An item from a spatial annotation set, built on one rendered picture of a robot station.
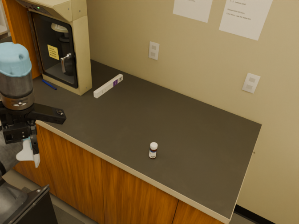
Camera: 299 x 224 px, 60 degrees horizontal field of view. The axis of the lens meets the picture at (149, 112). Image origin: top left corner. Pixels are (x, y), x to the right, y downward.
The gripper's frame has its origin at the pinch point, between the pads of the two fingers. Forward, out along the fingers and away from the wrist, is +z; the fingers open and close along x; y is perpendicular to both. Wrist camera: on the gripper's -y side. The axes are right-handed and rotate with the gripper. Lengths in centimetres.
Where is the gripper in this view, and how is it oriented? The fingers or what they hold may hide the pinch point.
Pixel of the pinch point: (34, 147)
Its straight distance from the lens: 89.5
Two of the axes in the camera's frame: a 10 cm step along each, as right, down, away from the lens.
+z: -2.1, 7.1, 6.7
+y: -8.7, 1.8, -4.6
